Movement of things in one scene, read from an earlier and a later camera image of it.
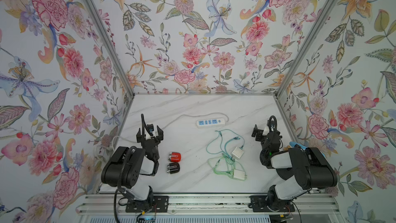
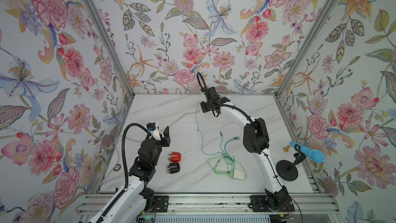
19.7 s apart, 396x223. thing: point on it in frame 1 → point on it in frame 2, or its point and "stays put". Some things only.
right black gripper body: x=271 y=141 → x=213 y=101
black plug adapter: x=173 y=168 stays put
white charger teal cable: x=237 y=153 → x=201 y=137
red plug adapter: x=174 y=157 stays put
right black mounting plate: x=258 y=204 stays put
